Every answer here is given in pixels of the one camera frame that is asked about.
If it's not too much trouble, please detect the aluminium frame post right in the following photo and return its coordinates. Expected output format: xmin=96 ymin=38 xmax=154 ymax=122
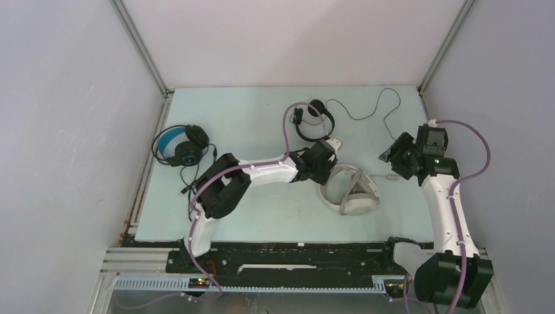
xmin=418 ymin=0 xmax=477 ymax=96

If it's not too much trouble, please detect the aluminium frame post left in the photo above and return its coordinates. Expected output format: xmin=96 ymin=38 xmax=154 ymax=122
xmin=109 ymin=0 xmax=170 ymax=98

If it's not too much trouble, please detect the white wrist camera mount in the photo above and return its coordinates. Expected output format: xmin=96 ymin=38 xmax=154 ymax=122
xmin=427 ymin=119 xmax=438 ymax=128
xmin=325 ymin=138 xmax=342 ymax=153

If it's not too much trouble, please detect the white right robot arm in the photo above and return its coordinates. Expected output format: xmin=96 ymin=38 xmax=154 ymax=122
xmin=379 ymin=120 xmax=494 ymax=313

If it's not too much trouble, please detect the black cable of blue headset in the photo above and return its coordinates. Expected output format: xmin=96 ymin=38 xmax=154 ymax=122
xmin=179 ymin=145 xmax=218 ymax=222

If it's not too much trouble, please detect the black and blue headset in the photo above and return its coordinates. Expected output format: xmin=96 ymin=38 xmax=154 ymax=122
xmin=151 ymin=124 xmax=210 ymax=167

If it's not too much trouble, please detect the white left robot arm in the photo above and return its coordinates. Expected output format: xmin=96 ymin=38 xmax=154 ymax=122
xmin=181 ymin=137 xmax=342 ymax=273

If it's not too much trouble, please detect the white gaming headset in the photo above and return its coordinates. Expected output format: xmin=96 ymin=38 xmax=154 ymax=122
xmin=319 ymin=164 xmax=381 ymax=216

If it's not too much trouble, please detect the white slotted cable duct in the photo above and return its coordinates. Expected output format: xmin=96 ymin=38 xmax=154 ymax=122
xmin=113 ymin=276 xmax=403 ymax=294

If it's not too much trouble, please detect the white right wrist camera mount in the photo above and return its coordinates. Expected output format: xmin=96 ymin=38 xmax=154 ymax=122
xmin=427 ymin=119 xmax=438 ymax=128

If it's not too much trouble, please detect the grey USB headset cable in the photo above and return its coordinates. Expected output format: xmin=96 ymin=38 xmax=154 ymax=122
xmin=338 ymin=169 xmax=400 ymax=217

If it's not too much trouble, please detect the aluminium frame post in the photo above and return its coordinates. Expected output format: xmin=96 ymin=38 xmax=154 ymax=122
xmin=418 ymin=0 xmax=477 ymax=96
xmin=109 ymin=0 xmax=170 ymax=98

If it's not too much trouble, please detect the thin black headphone cable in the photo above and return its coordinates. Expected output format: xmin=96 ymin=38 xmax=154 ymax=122
xmin=325 ymin=88 xmax=404 ymax=142

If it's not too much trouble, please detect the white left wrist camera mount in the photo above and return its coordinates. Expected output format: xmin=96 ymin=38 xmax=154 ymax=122
xmin=325 ymin=138 xmax=342 ymax=153

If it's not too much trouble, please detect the small black on-ear headphones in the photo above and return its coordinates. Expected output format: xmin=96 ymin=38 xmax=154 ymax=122
xmin=290 ymin=99 xmax=336 ymax=143

